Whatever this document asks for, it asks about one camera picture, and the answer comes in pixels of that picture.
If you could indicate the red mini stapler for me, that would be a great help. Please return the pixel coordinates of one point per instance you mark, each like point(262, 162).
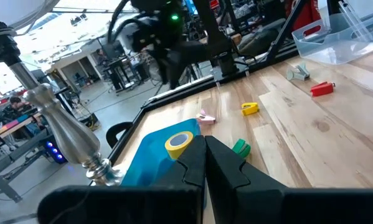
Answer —
point(321, 89)

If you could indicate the yellow mini stapler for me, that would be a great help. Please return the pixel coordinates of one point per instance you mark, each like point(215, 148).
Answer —
point(250, 109)

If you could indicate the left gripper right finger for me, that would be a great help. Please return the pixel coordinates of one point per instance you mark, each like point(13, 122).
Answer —
point(236, 193)

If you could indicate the yellow tape roll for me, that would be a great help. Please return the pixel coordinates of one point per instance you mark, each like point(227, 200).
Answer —
point(173, 150)

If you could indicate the silver lamp white shade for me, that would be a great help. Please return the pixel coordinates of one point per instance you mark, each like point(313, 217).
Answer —
point(64, 130)

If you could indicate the green mini stapler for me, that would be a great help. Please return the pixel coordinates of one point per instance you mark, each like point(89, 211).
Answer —
point(240, 148)

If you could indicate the person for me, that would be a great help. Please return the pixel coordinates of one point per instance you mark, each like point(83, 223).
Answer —
point(18, 105)
point(307, 15)

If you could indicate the blue plastic bin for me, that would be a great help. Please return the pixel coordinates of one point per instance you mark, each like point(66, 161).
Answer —
point(145, 161)

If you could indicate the black computer blue lights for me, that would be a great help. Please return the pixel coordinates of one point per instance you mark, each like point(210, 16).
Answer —
point(56, 152)

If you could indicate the light grey staple remover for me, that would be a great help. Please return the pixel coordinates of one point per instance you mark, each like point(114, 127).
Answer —
point(296, 74)

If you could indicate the clear plastic bin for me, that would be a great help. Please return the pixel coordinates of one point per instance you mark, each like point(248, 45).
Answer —
point(338, 49)

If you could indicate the grey metal stand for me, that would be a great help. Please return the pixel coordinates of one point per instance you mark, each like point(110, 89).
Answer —
point(5, 183)

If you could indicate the black aluminium table frame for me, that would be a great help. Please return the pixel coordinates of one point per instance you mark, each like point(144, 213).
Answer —
point(180, 90)

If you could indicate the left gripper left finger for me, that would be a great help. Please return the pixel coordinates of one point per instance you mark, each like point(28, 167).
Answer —
point(192, 168)

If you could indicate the pink staple remover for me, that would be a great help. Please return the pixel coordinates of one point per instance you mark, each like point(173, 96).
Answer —
point(206, 119)

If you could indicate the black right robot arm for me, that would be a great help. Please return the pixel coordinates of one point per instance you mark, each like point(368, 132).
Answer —
point(186, 59)

